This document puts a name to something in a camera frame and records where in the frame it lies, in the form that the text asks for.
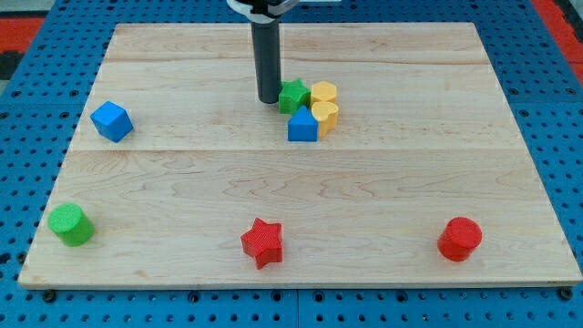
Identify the red cylinder block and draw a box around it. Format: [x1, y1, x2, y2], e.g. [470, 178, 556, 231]
[437, 217, 483, 261]

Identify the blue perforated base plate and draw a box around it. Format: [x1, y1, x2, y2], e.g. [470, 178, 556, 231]
[1, 0, 582, 327]

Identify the light wooden board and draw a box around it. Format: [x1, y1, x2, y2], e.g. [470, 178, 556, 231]
[18, 23, 582, 290]

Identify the blue cube block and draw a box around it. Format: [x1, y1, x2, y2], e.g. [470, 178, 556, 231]
[90, 101, 134, 142]

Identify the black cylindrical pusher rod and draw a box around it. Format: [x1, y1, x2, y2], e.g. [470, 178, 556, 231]
[251, 20, 281, 104]

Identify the blue pentagon house block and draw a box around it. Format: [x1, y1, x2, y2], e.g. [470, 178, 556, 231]
[287, 106, 319, 142]

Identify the yellow heart block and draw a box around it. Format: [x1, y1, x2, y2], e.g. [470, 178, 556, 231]
[311, 101, 339, 138]

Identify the green cylinder block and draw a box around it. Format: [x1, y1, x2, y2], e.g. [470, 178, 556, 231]
[48, 202, 95, 247]

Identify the red star block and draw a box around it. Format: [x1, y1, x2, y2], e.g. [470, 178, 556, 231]
[240, 218, 283, 270]

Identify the green star block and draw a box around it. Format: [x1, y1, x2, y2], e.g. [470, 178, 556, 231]
[278, 78, 311, 115]

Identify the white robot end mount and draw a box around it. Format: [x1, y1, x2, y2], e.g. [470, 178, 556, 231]
[227, 0, 300, 24]

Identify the yellow hexagon block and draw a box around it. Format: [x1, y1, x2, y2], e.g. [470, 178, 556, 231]
[311, 81, 338, 105]

